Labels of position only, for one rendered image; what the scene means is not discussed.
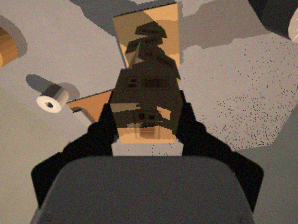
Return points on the white cylinder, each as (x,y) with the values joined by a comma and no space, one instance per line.
(53,98)

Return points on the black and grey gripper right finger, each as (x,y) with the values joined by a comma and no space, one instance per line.
(197,142)

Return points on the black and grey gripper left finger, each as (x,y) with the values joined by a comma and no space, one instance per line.
(96,142)

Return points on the tan cardboard carton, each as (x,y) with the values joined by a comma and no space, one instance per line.
(154,41)
(146,56)
(142,32)

